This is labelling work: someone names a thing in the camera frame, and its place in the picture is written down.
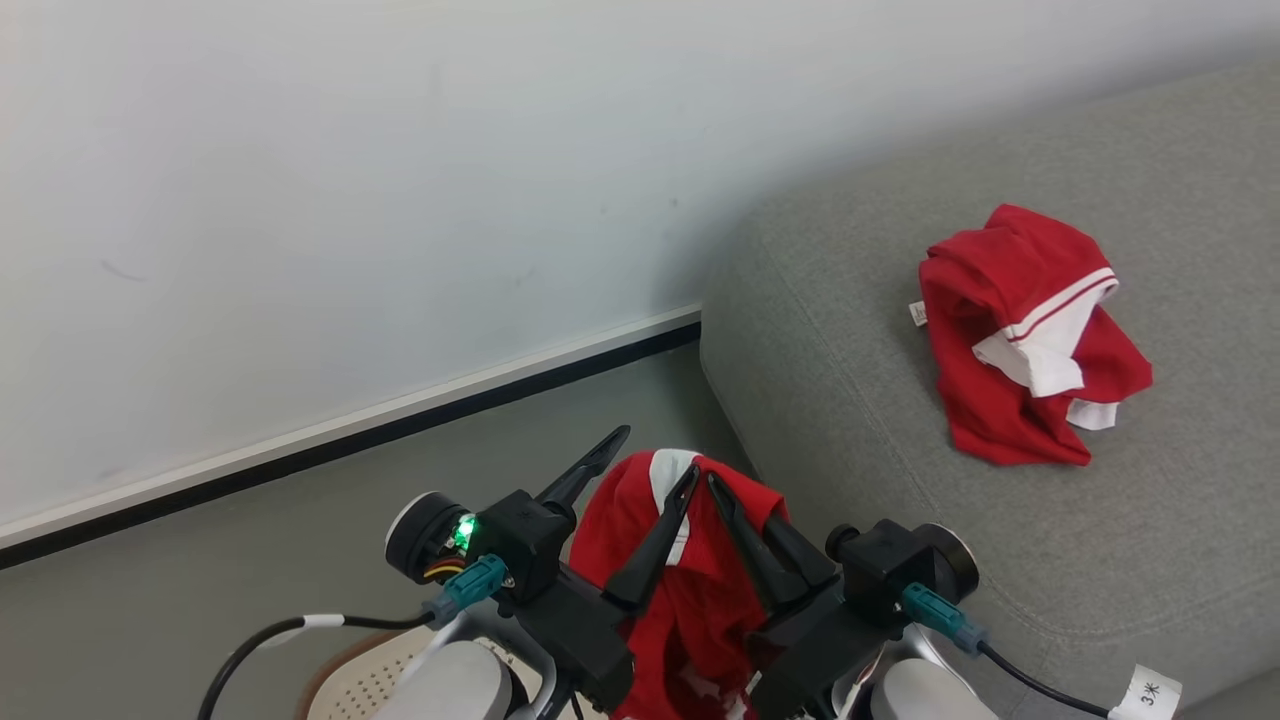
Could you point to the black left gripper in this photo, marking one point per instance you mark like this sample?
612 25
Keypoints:
585 640

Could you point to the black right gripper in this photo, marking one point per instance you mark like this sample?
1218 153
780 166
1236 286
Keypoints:
800 650

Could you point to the red garment white panel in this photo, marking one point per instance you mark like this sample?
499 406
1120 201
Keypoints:
620 510

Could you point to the red shirt white striped collar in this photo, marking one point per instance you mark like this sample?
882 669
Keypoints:
1000 420

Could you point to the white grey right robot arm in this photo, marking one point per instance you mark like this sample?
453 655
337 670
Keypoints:
925 695

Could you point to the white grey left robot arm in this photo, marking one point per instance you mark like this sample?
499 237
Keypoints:
440 690

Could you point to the grey fabric sofa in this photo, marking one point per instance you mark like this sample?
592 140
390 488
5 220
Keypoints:
850 350

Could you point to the white and black baseboard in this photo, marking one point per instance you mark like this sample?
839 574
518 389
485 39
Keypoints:
350 440

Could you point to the cream perforated laundry basket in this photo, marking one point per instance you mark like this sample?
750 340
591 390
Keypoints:
365 680

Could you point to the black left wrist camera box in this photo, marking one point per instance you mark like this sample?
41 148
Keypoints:
525 540

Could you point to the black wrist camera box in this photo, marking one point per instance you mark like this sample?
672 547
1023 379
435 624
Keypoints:
525 540
885 570

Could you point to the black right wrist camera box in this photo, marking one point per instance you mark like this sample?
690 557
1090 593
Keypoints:
885 570

